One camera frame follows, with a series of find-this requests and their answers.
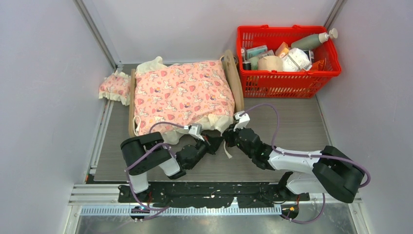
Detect white round pouch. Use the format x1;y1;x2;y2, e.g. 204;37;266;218
282;48;312;72

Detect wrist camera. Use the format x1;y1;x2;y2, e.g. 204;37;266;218
184;123;205;141
233;111;250;131

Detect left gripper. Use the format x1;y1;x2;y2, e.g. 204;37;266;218
188;133;224;170

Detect green pump bottle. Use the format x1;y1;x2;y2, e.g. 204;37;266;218
291;28;338;50

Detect orange small box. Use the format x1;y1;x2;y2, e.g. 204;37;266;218
275;42;289;58

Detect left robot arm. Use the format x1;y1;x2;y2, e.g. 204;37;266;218
120;132;224;202

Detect pink unicorn mattress cushion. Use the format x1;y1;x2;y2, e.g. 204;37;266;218
132;56;236;159

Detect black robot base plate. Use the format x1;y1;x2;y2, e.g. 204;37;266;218
118;182;310;208

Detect small pink ruffled pillow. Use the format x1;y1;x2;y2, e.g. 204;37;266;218
98;71;131;106

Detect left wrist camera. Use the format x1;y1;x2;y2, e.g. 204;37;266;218
184;123;205;141

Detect beige tape roll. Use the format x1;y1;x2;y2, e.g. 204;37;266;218
257;56;283;72

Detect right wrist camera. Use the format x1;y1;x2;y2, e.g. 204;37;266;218
233;111;250;131

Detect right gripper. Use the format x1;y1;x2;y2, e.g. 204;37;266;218
222;122;254;158

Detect wooden pet bed frame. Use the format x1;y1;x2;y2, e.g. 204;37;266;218
128;49;245;138

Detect orange snack packet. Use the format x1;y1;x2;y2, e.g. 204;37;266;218
310;58;326;71

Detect teal box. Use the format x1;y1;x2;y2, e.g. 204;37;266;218
245;45;267;59

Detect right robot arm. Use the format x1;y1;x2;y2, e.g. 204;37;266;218
223;128;371;203

